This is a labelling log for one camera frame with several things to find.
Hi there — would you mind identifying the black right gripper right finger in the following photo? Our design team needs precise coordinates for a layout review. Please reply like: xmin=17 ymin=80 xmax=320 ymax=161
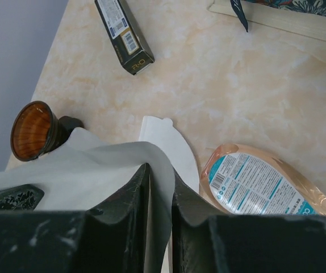
xmin=171 ymin=171 xmax=223 ymax=272

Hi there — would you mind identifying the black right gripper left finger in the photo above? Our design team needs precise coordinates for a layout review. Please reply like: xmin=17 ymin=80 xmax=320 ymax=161
xmin=86 ymin=164 xmax=151 ymax=272

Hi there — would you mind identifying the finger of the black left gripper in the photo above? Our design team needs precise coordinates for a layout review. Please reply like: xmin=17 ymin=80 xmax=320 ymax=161
xmin=0 ymin=184 xmax=45 ymax=210

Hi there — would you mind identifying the pink liquid soap bottle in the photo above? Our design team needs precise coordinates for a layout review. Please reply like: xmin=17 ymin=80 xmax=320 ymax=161
xmin=199 ymin=143 xmax=326 ymax=216

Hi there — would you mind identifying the black rectangular box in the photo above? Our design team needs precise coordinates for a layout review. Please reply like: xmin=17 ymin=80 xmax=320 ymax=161
xmin=95 ymin=0 xmax=155 ymax=76

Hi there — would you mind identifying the beige canvas tote bag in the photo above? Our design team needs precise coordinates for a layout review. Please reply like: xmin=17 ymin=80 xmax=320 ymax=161
xmin=208 ymin=0 xmax=326 ymax=42

